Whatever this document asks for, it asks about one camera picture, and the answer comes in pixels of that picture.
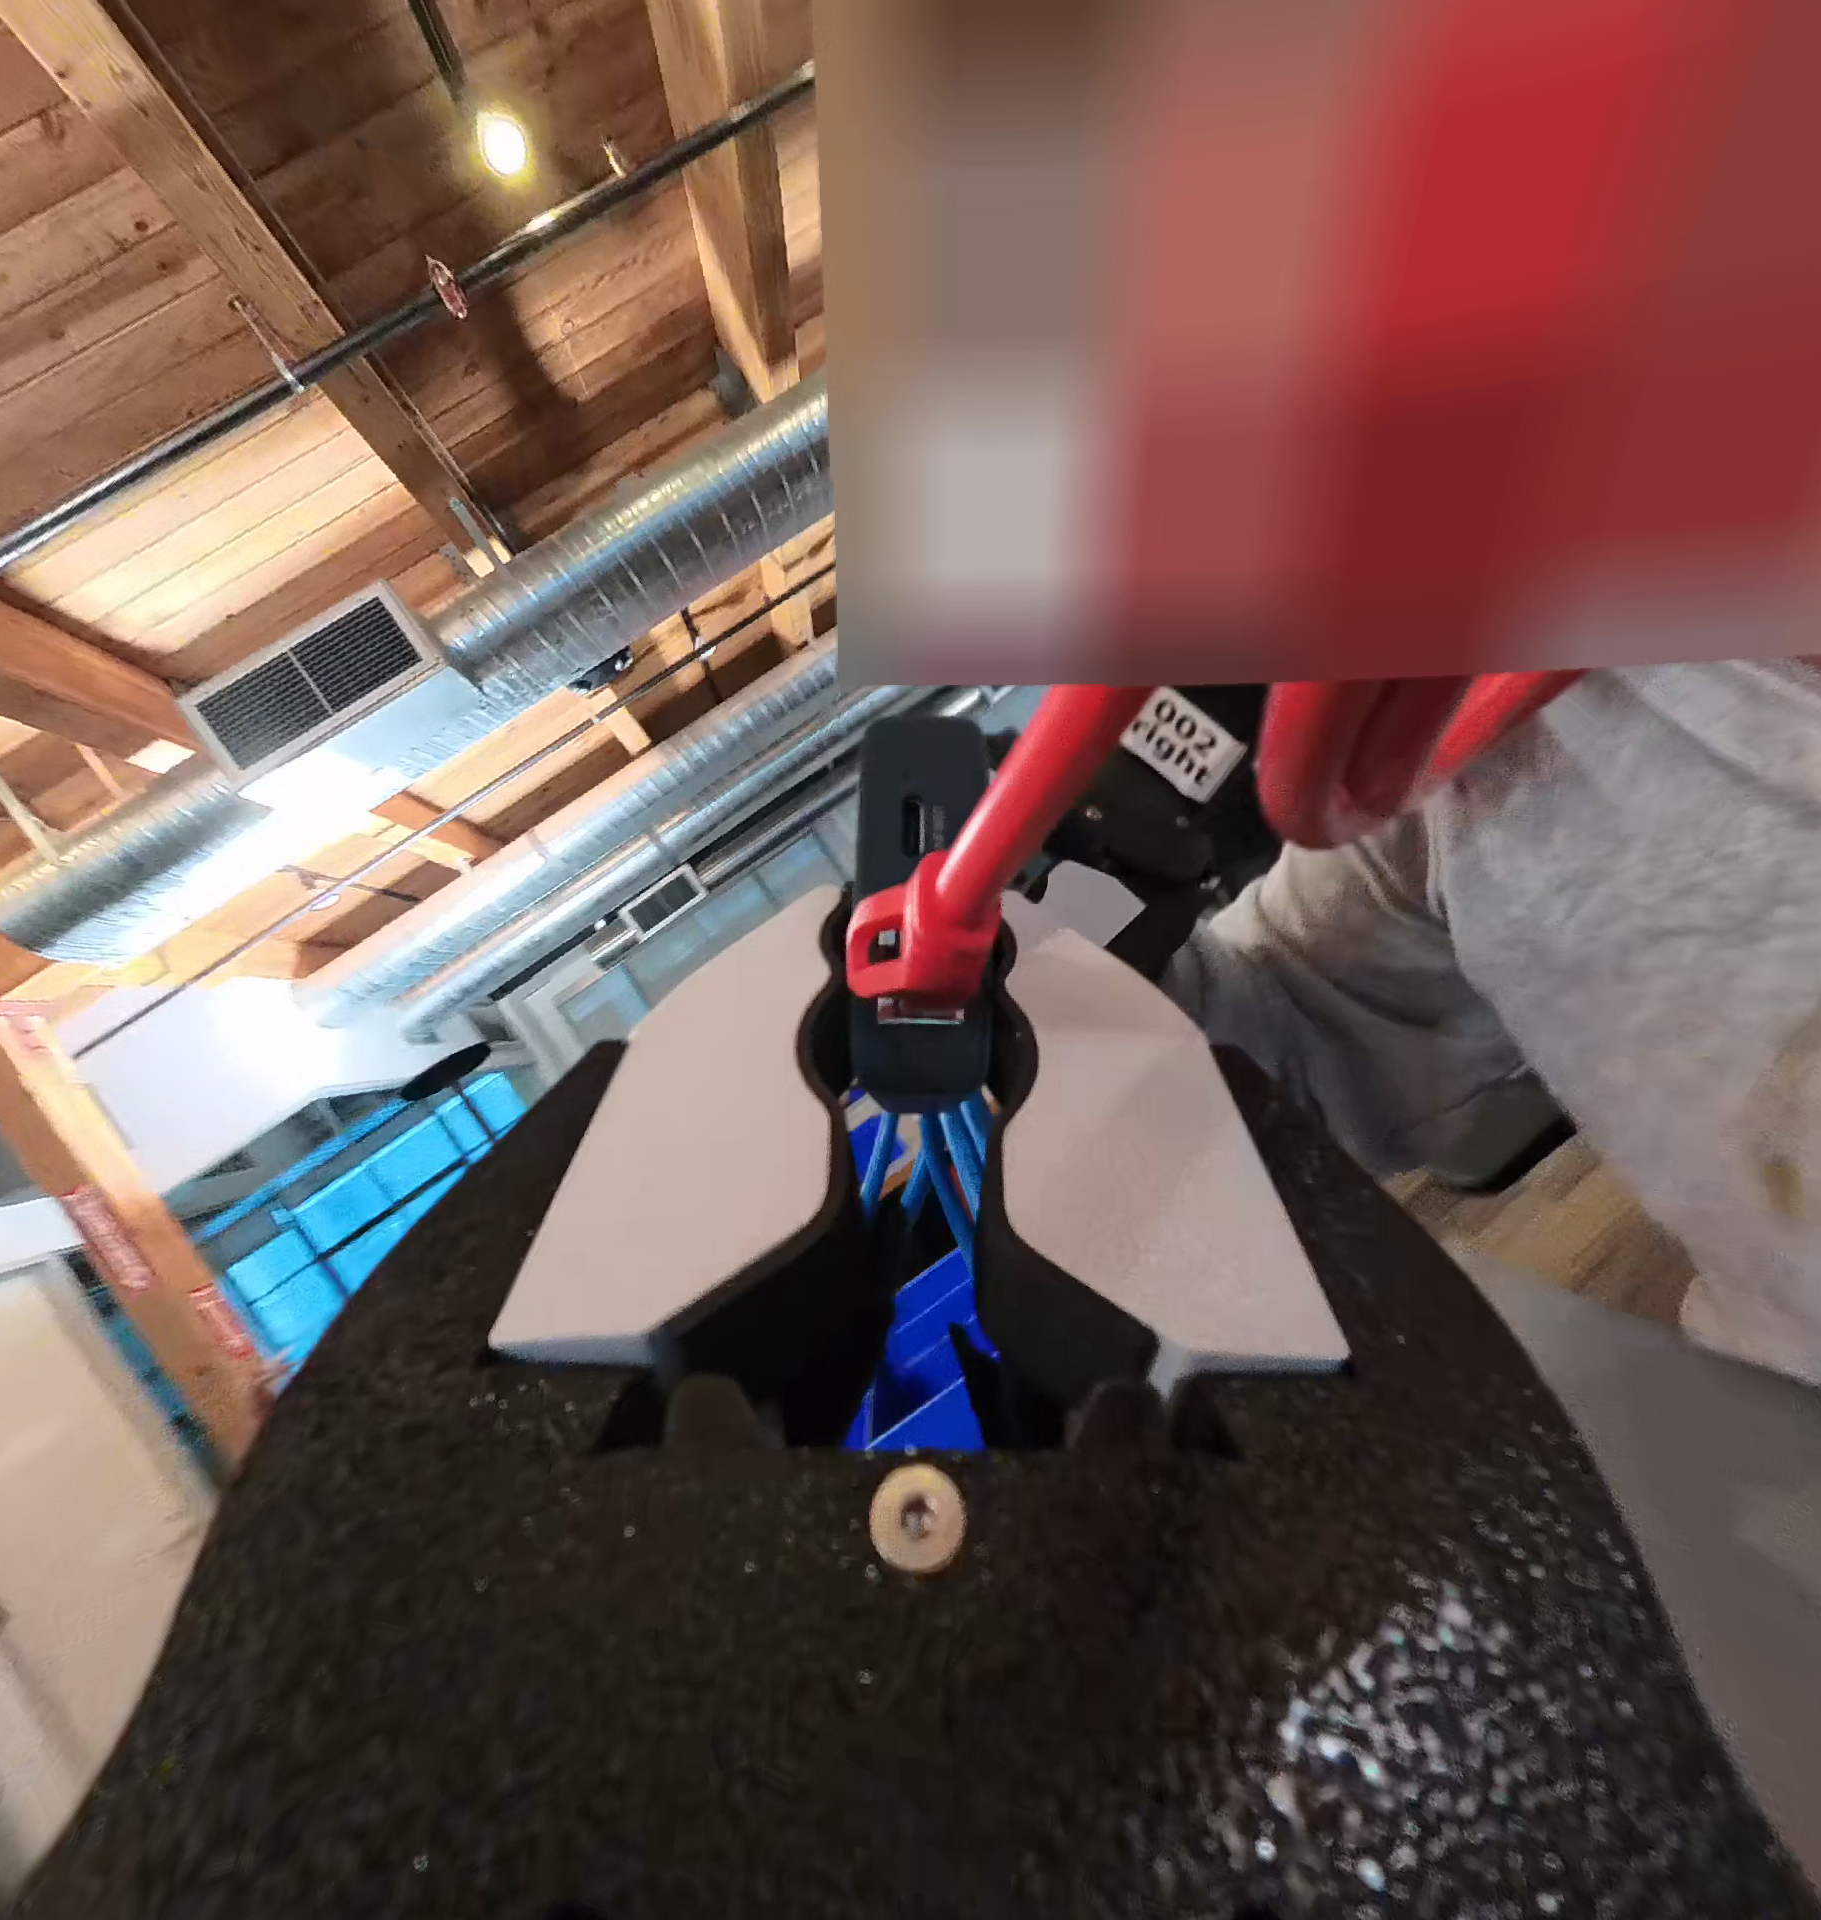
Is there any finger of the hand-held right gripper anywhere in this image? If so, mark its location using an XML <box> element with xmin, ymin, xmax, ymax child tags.
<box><xmin>1023</xmin><ymin>861</ymin><xmax>1149</xmax><ymax>951</ymax></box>

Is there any small white air vent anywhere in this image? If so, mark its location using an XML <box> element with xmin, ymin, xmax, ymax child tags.
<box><xmin>618</xmin><ymin>865</ymin><xmax>711</xmax><ymax>943</ymax></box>

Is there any row of blue bins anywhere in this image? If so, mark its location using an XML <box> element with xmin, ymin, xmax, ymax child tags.
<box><xmin>176</xmin><ymin>1069</ymin><xmax>531</xmax><ymax>1384</ymax></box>

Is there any white air vent box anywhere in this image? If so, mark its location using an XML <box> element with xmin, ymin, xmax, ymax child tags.
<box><xmin>176</xmin><ymin>580</ymin><xmax>450</xmax><ymax>785</ymax></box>

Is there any blue plastic bin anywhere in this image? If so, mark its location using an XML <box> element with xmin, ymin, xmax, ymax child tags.
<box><xmin>843</xmin><ymin>1243</ymin><xmax>1004</xmax><ymax>1455</ymax></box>

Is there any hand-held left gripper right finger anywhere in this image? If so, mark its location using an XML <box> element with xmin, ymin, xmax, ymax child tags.
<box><xmin>979</xmin><ymin>922</ymin><xmax>1357</xmax><ymax>1374</ymax></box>

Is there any wooden post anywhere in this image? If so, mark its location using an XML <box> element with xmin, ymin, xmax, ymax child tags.
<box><xmin>0</xmin><ymin>961</ymin><xmax>277</xmax><ymax>1482</ymax></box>

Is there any red ethernet cable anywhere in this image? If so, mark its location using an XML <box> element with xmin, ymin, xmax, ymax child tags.
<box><xmin>844</xmin><ymin>667</ymin><xmax>1595</xmax><ymax>1037</ymax></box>

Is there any person's grey sweatshirt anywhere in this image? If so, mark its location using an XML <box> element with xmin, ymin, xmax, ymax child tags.
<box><xmin>1426</xmin><ymin>651</ymin><xmax>1821</xmax><ymax>1389</ymax></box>

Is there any black network adapter box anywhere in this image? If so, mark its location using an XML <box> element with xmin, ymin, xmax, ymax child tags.
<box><xmin>847</xmin><ymin>718</ymin><xmax>1004</xmax><ymax>1098</ymax></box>

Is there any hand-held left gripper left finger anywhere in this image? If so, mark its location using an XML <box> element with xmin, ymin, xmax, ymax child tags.
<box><xmin>486</xmin><ymin>885</ymin><xmax>875</xmax><ymax>1369</ymax></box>

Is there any black ceiling pipe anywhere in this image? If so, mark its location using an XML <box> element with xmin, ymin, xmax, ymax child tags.
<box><xmin>0</xmin><ymin>66</ymin><xmax>822</xmax><ymax>593</ymax></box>

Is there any silver ventilation duct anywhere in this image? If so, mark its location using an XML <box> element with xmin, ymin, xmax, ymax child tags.
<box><xmin>292</xmin><ymin>646</ymin><xmax>884</xmax><ymax>1040</ymax></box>
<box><xmin>0</xmin><ymin>762</ymin><xmax>277</xmax><ymax>964</ymax></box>
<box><xmin>437</xmin><ymin>375</ymin><xmax>839</xmax><ymax>707</ymax></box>

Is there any person's right forearm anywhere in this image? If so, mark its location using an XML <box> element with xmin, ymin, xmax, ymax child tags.
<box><xmin>1158</xmin><ymin>817</ymin><xmax>1580</xmax><ymax>1197</ymax></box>

